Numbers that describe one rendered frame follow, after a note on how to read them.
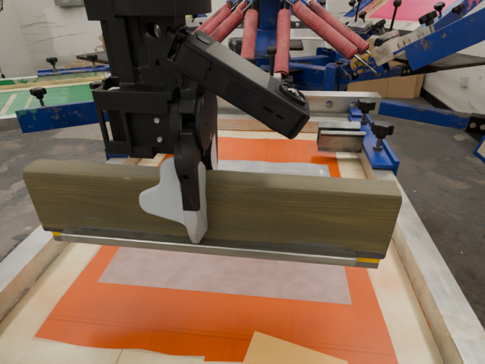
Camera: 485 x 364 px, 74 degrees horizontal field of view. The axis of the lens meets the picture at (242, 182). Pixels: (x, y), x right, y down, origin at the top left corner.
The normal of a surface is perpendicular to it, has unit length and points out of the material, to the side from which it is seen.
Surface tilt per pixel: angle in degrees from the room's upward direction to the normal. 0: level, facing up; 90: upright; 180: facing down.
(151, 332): 0
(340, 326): 0
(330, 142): 90
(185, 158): 72
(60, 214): 90
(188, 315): 0
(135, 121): 90
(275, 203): 90
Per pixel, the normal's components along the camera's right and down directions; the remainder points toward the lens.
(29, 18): -0.12, 0.51
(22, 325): -0.01, -0.86
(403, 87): -0.11, 0.22
